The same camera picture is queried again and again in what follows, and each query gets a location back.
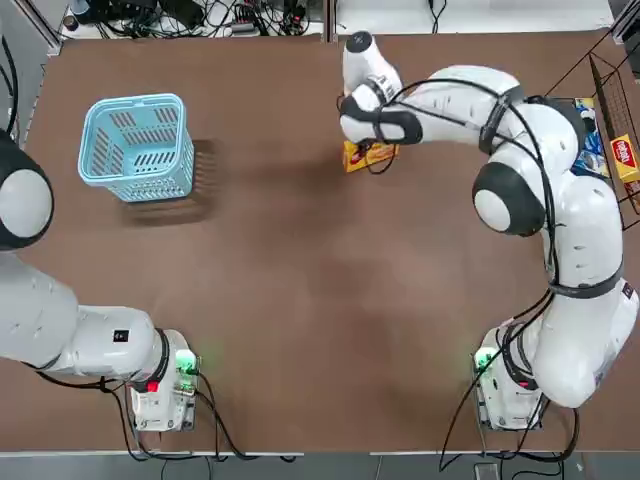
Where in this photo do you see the long yellow wafer box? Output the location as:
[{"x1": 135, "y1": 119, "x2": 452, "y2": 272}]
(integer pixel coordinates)
[{"x1": 342, "y1": 140, "x2": 401, "y2": 174}]

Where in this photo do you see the light blue plastic basket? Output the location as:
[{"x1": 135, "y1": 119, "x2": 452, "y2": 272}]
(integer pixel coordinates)
[{"x1": 77, "y1": 93, "x2": 196, "y2": 204}]

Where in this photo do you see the black power adapter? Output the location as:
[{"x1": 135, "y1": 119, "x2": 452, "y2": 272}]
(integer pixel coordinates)
[{"x1": 159, "y1": 0, "x2": 205, "y2": 27}]

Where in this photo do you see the yellow nabati wafer box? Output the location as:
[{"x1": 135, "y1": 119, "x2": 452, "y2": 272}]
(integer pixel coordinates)
[{"x1": 608, "y1": 133, "x2": 640, "y2": 182}]

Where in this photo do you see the black base cable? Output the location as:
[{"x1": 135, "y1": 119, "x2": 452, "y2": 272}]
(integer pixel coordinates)
[
  {"x1": 119, "y1": 372, "x2": 261, "y2": 461},
  {"x1": 439, "y1": 374, "x2": 581, "y2": 471}
]

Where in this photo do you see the aluminium frame post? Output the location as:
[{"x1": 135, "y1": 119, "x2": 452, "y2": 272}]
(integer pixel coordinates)
[
  {"x1": 14, "y1": 0, "x2": 64, "y2": 57},
  {"x1": 322, "y1": 0, "x2": 337, "y2": 45},
  {"x1": 610, "y1": 0, "x2": 640, "y2": 47}
]

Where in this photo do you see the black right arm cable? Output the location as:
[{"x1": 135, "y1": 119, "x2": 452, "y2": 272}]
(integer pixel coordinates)
[{"x1": 367, "y1": 79, "x2": 564, "y2": 301}]

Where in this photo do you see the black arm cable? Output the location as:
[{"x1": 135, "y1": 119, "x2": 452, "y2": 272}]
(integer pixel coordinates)
[
  {"x1": 367, "y1": 79, "x2": 564, "y2": 301},
  {"x1": 0, "y1": 34, "x2": 21, "y2": 146}
]

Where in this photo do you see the black wire shelf rack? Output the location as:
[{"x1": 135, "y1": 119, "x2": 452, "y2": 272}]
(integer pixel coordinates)
[{"x1": 542, "y1": 29, "x2": 640, "y2": 234}]

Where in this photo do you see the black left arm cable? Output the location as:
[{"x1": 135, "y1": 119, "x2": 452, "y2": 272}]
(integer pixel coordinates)
[{"x1": 0, "y1": 34, "x2": 21, "y2": 146}]

